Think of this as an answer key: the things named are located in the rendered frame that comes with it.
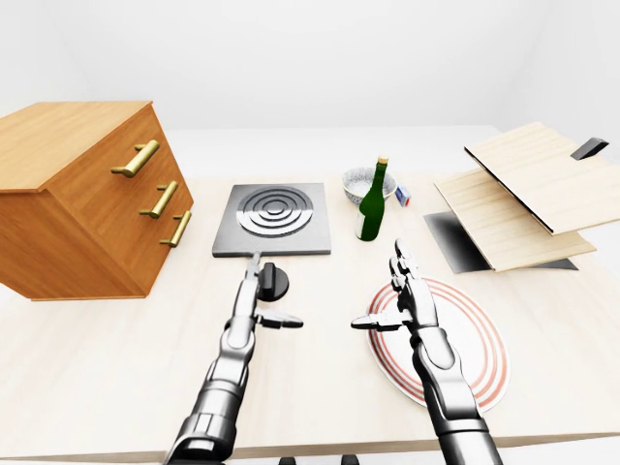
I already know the black block handle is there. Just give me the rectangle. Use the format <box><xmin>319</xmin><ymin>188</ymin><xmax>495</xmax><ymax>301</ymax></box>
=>
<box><xmin>570</xmin><ymin>137</ymin><xmax>611</xmax><ymax>162</ymax></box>

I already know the wooden cabinet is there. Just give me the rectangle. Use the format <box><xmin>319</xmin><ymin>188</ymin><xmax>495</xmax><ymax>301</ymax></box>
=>
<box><xmin>0</xmin><ymin>100</ymin><xmax>196</xmax><ymax>302</ymax></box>

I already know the flat dark stove plate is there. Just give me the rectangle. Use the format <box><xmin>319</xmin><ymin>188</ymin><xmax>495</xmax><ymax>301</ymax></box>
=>
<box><xmin>211</xmin><ymin>182</ymin><xmax>333</xmax><ymax>260</ymax></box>

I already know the patterned white bowl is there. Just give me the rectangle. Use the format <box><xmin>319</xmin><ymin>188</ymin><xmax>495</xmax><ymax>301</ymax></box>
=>
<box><xmin>341</xmin><ymin>167</ymin><xmax>399</xmax><ymax>205</ymax></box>

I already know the small wooden drawer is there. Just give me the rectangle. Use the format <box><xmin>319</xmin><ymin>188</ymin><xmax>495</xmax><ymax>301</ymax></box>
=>
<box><xmin>108</xmin><ymin>166</ymin><xmax>196</xmax><ymax>297</ymax></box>

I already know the round black stove knob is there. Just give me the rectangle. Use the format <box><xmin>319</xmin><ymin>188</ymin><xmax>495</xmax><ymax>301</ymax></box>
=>
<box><xmin>256</xmin><ymin>261</ymin><xmax>292</xmax><ymax>303</ymax></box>

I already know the medium wooden drawer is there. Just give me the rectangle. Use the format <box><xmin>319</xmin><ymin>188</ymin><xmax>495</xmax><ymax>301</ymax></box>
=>
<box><xmin>74</xmin><ymin>134</ymin><xmax>182</xmax><ymax>263</ymax></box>

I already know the long brass drawer handle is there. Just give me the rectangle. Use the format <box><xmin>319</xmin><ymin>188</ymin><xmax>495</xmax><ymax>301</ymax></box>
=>
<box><xmin>109</xmin><ymin>139</ymin><xmax>162</xmax><ymax>179</ymax></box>

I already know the green glass bottle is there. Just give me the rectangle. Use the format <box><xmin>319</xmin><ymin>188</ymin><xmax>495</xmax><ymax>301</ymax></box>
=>
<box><xmin>355</xmin><ymin>154</ymin><xmax>392</xmax><ymax>242</ymax></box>

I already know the white plate with red rings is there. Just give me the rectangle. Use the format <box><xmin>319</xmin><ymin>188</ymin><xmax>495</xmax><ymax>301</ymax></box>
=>
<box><xmin>364</xmin><ymin>276</ymin><xmax>512</xmax><ymax>410</ymax></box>

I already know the large wooden drawer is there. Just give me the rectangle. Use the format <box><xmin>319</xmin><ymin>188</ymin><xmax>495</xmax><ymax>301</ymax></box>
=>
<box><xmin>39</xmin><ymin>103</ymin><xmax>169</xmax><ymax>228</ymax></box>

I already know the medium brass drawer handle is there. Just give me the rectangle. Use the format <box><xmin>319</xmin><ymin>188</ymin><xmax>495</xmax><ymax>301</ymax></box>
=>
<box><xmin>139</xmin><ymin>180</ymin><xmax>180</xmax><ymax>220</ymax></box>

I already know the short brass drawer handle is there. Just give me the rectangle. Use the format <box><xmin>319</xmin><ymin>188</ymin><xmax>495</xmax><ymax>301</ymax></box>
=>
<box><xmin>159</xmin><ymin>210</ymin><xmax>194</xmax><ymax>249</ymax></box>

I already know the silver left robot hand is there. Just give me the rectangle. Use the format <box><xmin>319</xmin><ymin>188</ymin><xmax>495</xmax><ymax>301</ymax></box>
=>
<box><xmin>231</xmin><ymin>252</ymin><xmax>305</xmax><ymax>334</ymax></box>

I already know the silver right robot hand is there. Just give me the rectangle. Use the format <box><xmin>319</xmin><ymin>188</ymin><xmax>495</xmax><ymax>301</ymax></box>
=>
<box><xmin>350</xmin><ymin>238</ymin><xmax>441</xmax><ymax>335</ymax></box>

